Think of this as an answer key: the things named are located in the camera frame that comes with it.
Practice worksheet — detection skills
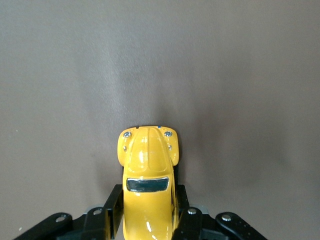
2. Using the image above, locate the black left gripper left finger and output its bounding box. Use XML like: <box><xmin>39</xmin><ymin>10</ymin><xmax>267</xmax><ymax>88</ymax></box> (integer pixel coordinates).
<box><xmin>16</xmin><ymin>183</ymin><xmax>125</xmax><ymax>240</ymax></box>

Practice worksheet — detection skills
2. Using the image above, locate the yellow beetle toy car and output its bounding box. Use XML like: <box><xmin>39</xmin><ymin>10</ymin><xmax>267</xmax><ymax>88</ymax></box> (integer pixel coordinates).
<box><xmin>116</xmin><ymin>124</ymin><xmax>181</xmax><ymax>240</ymax></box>

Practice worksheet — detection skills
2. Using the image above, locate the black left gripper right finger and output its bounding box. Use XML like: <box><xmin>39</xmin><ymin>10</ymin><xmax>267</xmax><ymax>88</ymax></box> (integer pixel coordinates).
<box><xmin>172</xmin><ymin>183</ymin><xmax>268</xmax><ymax>240</ymax></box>

